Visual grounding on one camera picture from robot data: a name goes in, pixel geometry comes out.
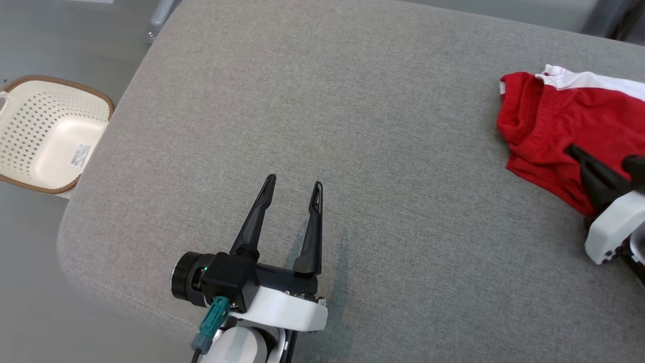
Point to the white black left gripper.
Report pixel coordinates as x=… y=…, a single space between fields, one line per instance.
x=282 y=307

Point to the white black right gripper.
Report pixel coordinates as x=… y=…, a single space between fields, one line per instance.
x=615 y=227

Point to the red white lettered jersey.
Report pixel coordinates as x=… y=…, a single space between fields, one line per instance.
x=544 y=131

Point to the cream perforated laundry basket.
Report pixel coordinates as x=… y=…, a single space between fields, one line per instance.
x=45 y=131

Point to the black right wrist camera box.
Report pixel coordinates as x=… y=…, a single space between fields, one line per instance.
x=636 y=171

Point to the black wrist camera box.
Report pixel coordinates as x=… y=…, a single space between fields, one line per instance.
x=229 y=277
x=636 y=171

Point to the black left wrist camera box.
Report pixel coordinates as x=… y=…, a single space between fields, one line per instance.
x=229 y=277

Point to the grey metal tube frame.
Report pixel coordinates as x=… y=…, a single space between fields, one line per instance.
x=160 y=15

